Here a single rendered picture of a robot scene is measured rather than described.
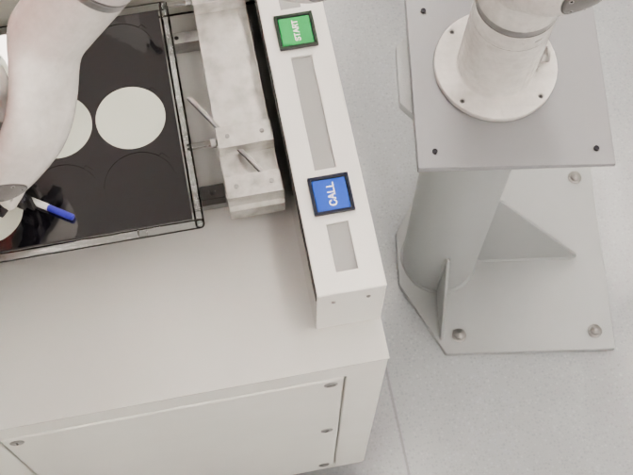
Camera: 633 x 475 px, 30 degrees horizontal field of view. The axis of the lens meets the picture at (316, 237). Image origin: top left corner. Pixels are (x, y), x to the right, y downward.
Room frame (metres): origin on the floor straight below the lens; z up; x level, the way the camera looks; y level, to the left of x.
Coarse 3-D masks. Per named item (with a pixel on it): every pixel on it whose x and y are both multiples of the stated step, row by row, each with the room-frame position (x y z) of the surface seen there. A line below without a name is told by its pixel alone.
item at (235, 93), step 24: (216, 24) 0.96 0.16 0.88; (240, 24) 0.96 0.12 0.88; (216, 48) 0.92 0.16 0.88; (240, 48) 0.92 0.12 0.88; (216, 72) 0.88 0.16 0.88; (240, 72) 0.88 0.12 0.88; (216, 96) 0.84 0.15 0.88; (240, 96) 0.84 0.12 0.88; (264, 96) 0.84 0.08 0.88; (216, 120) 0.80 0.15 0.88; (240, 120) 0.80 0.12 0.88; (240, 168) 0.72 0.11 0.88; (264, 168) 0.72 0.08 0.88; (240, 216) 0.66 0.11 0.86
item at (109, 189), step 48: (0, 48) 0.90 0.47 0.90; (96, 48) 0.90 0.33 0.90; (144, 48) 0.91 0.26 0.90; (96, 96) 0.82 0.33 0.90; (96, 144) 0.75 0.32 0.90; (48, 192) 0.67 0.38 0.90; (96, 192) 0.67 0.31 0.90; (144, 192) 0.67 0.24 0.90; (0, 240) 0.59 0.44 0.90; (48, 240) 0.60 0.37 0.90
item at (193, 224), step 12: (144, 228) 0.62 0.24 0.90; (156, 228) 0.62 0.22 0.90; (168, 228) 0.62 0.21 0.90; (180, 228) 0.62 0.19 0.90; (192, 228) 0.62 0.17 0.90; (72, 240) 0.60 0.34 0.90; (84, 240) 0.60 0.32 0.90; (96, 240) 0.60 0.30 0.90; (108, 240) 0.60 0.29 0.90; (120, 240) 0.60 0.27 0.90; (12, 252) 0.58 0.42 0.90; (24, 252) 0.58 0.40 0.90; (36, 252) 0.58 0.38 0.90; (48, 252) 0.58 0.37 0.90; (60, 252) 0.58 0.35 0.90
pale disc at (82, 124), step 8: (80, 104) 0.81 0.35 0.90; (80, 112) 0.80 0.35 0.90; (88, 112) 0.80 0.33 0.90; (80, 120) 0.78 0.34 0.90; (88, 120) 0.78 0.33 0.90; (72, 128) 0.77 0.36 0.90; (80, 128) 0.77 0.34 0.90; (88, 128) 0.77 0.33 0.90; (72, 136) 0.76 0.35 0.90; (80, 136) 0.76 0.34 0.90; (88, 136) 0.76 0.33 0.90; (64, 144) 0.74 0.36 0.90; (72, 144) 0.74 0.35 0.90; (80, 144) 0.74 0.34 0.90; (64, 152) 0.73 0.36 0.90; (72, 152) 0.73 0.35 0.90
